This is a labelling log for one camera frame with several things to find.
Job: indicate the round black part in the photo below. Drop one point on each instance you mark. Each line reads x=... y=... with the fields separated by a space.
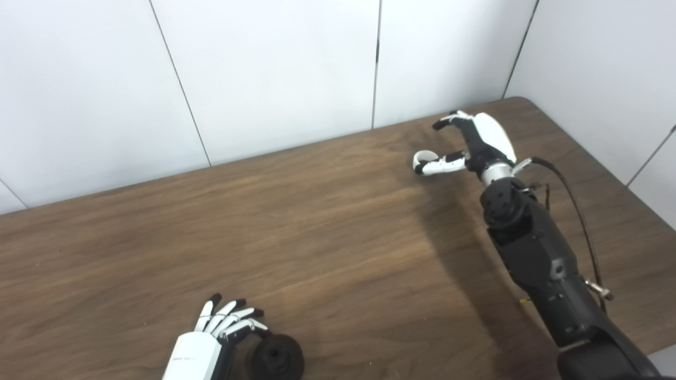
x=277 y=359

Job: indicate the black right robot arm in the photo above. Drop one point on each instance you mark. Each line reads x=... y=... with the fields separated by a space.
x=544 y=264

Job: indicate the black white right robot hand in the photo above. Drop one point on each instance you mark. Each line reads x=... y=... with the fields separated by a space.
x=491 y=137

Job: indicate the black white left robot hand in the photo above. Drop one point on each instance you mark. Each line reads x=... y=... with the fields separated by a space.
x=193 y=356

